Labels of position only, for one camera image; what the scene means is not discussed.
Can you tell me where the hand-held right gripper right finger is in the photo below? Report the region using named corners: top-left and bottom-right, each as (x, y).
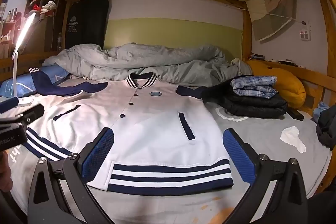
top-left (223, 128), bottom-right (308, 224)

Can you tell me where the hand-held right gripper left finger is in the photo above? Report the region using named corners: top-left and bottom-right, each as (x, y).
top-left (28, 127), bottom-right (115, 224)

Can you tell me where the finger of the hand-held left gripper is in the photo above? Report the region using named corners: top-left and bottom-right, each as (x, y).
top-left (16, 104), bottom-right (45, 123)
top-left (0, 97), bottom-right (19, 113)

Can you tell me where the white and navy varsity jacket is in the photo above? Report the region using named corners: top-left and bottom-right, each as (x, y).
top-left (22, 67), bottom-right (234, 197)

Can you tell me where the dark grey clothes pile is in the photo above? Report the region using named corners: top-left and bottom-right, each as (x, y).
top-left (316, 105), bottom-right (336, 149)

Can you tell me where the person's left hand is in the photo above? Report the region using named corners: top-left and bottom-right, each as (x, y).
top-left (0, 151), bottom-right (13, 188)

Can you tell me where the white desk lamp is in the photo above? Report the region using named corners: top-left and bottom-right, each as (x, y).
top-left (10, 13), bottom-right (36, 107)

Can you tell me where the blue pillow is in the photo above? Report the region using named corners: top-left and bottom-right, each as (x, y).
top-left (0, 65), bottom-right (71, 104)

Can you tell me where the folded black padded jacket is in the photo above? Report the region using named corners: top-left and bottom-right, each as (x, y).
top-left (202, 86), bottom-right (288, 119)

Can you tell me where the white crumpled tissue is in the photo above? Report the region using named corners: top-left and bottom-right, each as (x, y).
top-left (280, 126), bottom-right (307, 153)

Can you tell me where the flat black box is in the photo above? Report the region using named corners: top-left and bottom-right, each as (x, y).
top-left (286, 107), bottom-right (305, 121)

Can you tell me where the folded blue plaid shirt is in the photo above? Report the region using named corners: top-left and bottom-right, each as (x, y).
top-left (230, 75), bottom-right (278, 97)

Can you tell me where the yellow pillow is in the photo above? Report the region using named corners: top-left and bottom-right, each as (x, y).
top-left (247, 59), bottom-right (306, 109)

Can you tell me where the wooden shelf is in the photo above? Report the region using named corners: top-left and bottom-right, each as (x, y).
top-left (0, 0), bottom-right (66, 56)

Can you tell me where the light blue cloth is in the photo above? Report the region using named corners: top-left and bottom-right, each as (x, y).
top-left (312, 101), bottom-right (330, 119)

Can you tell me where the black hanging garment bag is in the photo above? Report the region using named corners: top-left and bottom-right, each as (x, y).
top-left (64, 0), bottom-right (109, 51)

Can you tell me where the white and red plush toy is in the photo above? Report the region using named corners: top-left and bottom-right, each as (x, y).
top-left (31, 0), bottom-right (57, 16)

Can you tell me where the grey duvet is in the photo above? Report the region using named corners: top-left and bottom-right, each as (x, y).
top-left (42, 43), bottom-right (252, 88)

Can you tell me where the hanging checkered cloth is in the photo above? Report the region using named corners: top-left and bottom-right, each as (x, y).
top-left (247, 0), bottom-right (302, 42)

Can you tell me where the wooden bunk bed frame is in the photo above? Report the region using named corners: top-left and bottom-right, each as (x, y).
top-left (0, 0), bottom-right (336, 119)

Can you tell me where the white wall socket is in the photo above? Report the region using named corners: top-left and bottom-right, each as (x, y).
top-left (299, 21), bottom-right (311, 41)

